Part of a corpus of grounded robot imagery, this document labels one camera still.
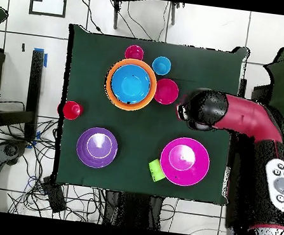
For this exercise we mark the blue tape strip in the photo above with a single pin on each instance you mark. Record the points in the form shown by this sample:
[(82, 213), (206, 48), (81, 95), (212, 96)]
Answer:
[(45, 60)]

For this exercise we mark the blue bowl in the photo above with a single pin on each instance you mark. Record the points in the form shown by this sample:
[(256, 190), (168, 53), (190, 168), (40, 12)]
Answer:
[(130, 84)]

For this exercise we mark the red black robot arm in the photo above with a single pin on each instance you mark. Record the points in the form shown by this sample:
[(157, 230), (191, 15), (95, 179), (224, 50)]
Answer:
[(249, 118)]

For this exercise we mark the red cup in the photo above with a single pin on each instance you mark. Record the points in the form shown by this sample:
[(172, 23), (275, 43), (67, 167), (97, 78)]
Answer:
[(71, 110)]

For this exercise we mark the blue cup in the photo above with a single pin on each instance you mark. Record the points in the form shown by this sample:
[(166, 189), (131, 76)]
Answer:
[(161, 65)]

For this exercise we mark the green cup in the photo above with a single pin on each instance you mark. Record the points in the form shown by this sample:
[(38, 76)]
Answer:
[(156, 170)]

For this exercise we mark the large orange bowl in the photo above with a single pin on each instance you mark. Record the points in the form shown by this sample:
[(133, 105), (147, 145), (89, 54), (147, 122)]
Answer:
[(108, 90)]

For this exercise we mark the black metal bar stand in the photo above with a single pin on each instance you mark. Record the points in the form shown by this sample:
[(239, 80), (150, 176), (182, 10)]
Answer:
[(34, 84)]

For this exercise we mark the black power strip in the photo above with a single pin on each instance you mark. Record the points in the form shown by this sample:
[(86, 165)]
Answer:
[(54, 196)]

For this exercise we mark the crimson pink cup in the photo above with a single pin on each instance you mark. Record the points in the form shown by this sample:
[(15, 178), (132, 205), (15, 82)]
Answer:
[(134, 52)]

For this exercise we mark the small dark floor object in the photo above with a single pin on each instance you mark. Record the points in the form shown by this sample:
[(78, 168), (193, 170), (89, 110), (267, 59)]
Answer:
[(23, 47)]

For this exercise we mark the purple bowl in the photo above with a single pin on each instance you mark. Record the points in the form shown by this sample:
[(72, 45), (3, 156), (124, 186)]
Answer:
[(93, 155)]

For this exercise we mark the dark metal legged stand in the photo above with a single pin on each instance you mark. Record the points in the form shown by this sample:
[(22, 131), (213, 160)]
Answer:
[(116, 17)]

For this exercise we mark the dark green tablecloth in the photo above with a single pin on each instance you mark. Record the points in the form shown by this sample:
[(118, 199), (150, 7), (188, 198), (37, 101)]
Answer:
[(93, 119)]

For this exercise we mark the small crimson pink bowl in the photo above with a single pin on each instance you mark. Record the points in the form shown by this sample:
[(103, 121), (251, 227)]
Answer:
[(167, 92)]

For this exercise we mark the black office chair base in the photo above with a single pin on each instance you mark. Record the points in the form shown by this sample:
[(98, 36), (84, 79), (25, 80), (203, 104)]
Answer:
[(10, 150)]

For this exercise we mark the large magenta bowl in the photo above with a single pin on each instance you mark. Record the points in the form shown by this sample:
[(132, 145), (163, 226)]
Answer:
[(185, 158)]

